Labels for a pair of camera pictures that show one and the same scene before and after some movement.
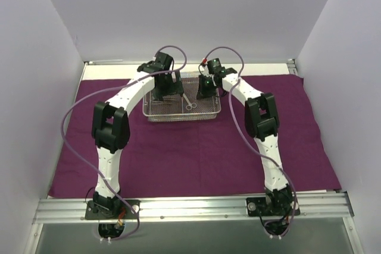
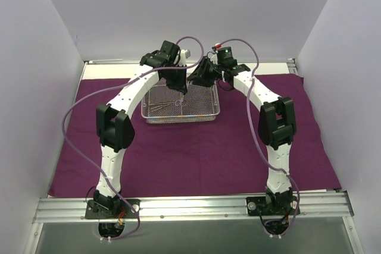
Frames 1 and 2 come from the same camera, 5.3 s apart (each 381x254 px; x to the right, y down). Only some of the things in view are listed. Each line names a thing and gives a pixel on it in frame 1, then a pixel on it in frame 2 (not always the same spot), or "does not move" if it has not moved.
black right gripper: x=206 y=89 to x=204 y=71
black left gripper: x=168 y=89 to x=175 y=78
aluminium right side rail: x=292 y=66 does not move
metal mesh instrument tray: x=184 y=107 does not move
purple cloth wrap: x=219 y=157 does not move
